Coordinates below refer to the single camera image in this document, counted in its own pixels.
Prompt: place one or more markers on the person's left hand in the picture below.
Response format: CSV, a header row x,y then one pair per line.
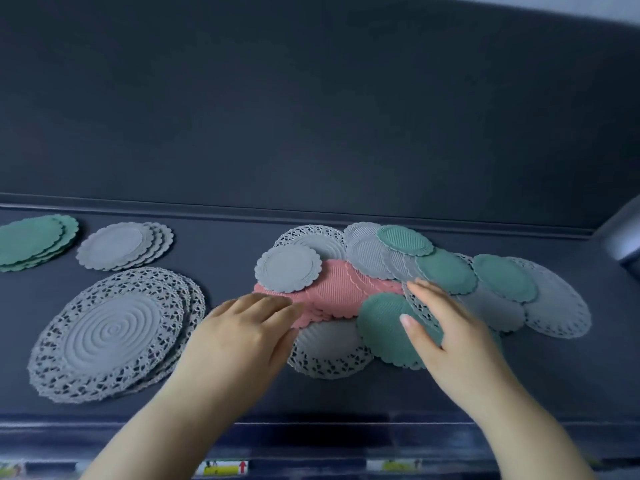
x,y
235,349

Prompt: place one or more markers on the person's right hand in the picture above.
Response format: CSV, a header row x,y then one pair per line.
x,y
470,364

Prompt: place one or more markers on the person's left forearm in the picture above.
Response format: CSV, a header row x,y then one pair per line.
x,y
170,434

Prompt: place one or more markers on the mixed pile of coasters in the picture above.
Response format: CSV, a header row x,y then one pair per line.
x,y
560,304

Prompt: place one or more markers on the green yellow shelf label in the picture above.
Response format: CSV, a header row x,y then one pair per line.
x,y
395,464
10,468
222,467

